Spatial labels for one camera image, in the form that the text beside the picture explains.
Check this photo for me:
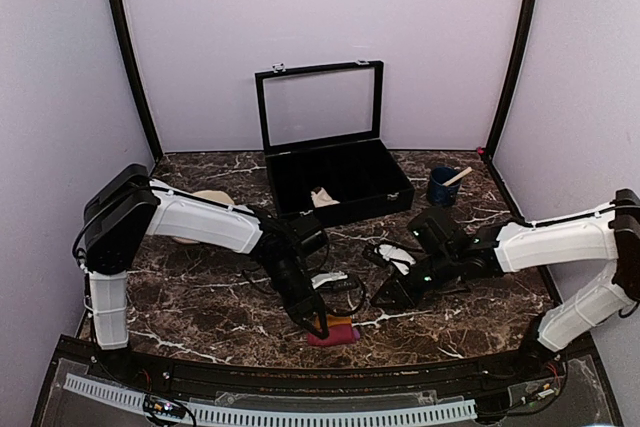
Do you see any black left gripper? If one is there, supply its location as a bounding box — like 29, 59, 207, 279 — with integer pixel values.
261, 257, 329, 339

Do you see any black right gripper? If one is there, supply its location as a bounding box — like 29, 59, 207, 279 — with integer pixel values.
370, 248, 458, 312

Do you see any maroon purple orange sock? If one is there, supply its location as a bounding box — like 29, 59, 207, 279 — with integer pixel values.
307, 314, 361, 347

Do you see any brown and white sock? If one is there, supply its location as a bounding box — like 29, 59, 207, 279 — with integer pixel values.
311, 187, 339, 208

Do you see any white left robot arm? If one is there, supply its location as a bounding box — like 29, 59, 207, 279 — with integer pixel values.
72, 164, 329, 383

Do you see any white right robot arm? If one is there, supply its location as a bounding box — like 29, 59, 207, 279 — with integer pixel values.
363, 189, 639, 381

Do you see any dark blue mug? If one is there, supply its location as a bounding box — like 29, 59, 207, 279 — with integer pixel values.
426, 166, 461, 207

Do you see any wooden stick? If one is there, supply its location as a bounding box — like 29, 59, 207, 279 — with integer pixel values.
442, 167, 473, 187

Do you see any black display box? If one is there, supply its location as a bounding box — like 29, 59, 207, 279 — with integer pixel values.
254, 60, 415, 227

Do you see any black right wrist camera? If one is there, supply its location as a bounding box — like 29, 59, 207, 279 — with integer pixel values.
407, 206, 471, 255

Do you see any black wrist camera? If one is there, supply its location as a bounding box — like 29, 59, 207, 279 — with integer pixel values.
407, 206, 471, 255
289, 213, 327, 256

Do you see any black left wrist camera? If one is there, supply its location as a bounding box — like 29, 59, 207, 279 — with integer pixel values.
289, 213, 327, 256

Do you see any black front table rail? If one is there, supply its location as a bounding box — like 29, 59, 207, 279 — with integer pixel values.
49, 331, 596, 401

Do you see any white slotted cable duct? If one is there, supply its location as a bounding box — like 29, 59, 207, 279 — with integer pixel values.
62, 374, 477, 426

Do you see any black left corner post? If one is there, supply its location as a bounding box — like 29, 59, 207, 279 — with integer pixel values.
108, 0, 164, 163

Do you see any black corner post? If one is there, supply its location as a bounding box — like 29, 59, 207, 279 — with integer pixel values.
108, 0, 164, 163
484, 0, 536, 163

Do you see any black right corner post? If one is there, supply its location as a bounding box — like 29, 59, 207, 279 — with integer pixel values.
484, 0, 536, 163

